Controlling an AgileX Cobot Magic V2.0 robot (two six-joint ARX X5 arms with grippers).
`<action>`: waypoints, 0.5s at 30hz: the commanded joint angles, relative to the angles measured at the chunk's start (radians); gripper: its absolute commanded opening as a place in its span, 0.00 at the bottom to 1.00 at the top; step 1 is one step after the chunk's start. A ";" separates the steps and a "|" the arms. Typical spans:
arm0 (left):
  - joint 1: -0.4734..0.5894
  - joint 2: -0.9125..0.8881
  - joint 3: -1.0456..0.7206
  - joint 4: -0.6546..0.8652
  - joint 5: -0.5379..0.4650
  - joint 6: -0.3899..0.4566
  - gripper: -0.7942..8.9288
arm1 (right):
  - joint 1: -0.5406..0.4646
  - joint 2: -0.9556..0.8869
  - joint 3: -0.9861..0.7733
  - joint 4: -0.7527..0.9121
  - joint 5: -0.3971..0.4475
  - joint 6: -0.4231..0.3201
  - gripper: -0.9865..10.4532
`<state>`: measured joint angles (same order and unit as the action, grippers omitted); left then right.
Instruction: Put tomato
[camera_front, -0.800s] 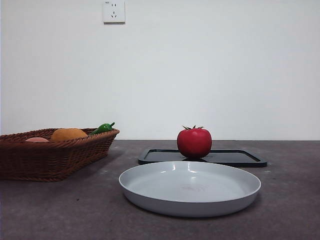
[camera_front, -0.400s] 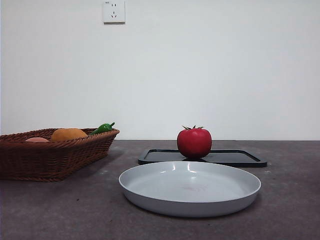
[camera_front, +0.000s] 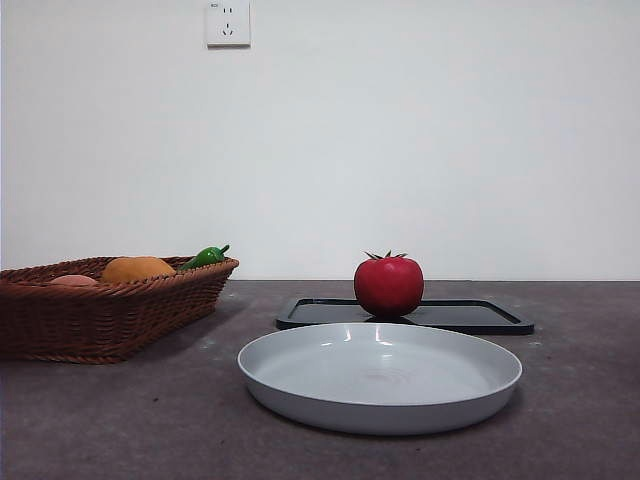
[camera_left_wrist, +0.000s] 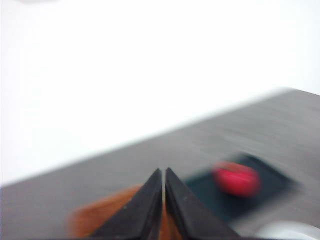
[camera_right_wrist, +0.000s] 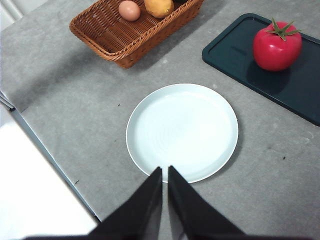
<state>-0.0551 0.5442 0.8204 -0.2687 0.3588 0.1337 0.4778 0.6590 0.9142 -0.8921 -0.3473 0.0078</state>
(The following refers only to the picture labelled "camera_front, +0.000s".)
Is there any pink round vegetable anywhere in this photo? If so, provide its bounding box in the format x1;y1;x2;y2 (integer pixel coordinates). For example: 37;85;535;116
48;273;100;287

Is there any grey round plate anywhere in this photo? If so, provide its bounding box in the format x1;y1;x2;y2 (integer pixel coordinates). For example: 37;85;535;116
236;321;524;435

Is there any green chili pepper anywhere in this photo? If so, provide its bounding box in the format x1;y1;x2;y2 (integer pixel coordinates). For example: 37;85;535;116
177;243;231;272

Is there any black rectangular tray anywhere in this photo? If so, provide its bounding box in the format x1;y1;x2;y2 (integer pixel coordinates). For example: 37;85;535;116
275;297;535;336

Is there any brown wicker basket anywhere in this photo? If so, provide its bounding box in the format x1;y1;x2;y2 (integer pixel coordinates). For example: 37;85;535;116
0;255;240;365

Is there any red tomato with green stem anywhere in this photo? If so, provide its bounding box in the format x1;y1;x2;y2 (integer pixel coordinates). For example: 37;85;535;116
353;249;425;318

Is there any white wall socket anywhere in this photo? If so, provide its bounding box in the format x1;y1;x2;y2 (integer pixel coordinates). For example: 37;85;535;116
206;0;252;49

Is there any orange round fruit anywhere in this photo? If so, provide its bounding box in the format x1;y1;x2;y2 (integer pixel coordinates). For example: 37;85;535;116
99;255;177;285

